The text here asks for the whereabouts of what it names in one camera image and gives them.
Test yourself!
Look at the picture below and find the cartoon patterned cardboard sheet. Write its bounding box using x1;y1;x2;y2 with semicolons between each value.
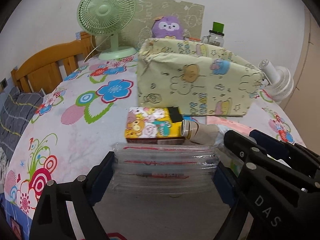
119;0;204;49

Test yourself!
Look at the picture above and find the yellow cartoon tissue pack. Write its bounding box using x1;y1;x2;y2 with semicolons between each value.
124;107;184;145

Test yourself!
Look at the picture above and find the floral tablecloth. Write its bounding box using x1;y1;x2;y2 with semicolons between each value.
3;52;306;240

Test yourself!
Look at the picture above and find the pink paper card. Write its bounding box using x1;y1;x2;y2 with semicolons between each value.
206;116;253;135

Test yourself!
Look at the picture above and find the white clip fan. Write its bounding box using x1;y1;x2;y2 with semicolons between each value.
258;59;294;102

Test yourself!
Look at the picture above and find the clear zip bags stack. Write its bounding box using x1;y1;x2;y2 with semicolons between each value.
111;142;219;195

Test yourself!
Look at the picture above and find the grey plaid bedding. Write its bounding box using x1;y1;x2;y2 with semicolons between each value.
1;87;43;160

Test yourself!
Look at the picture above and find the yellow cartoon fabric storage box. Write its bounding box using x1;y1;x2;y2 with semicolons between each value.
137;38;266;116

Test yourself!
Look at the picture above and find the purple plush toy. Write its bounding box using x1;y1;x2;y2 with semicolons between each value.
151;16;184;40

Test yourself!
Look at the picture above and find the wooden chair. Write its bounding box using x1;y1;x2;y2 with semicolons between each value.
11;31;95;93

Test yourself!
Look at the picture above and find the toothpick jar with orange lid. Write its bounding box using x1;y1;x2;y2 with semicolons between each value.
184;36;201;42

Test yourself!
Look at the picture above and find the glass mug with green lid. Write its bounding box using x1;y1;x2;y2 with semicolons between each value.
201;22;225;47

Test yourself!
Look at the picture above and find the green desk fan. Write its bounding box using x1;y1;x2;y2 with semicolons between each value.
76;0;136;61

